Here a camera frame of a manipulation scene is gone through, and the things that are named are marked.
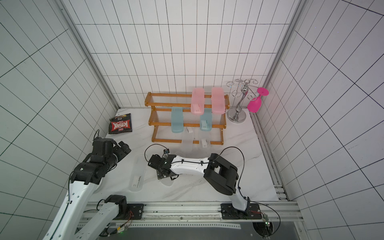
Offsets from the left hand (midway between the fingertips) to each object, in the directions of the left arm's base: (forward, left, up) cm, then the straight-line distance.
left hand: (122, 153), depth 74 cm
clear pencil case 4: (-4, -4, -17) cm, 18 cm away
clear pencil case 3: (-8, -22, -18) cm, 29 cm away
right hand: (-5, -20, -17) cm, 27 cm away
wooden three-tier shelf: (+35, -11, -13) cm, 39 cm away
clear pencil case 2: (+19, -32, -16) cm, 41 cm away
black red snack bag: (+31, +18, -16) cm, 39 cm away
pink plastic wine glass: (+41, -79, -4) cm, 89 cm away
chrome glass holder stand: (+42, -71, -17) cm, 84 cm away
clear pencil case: (+15, -44, -15) cm, 49 cm away
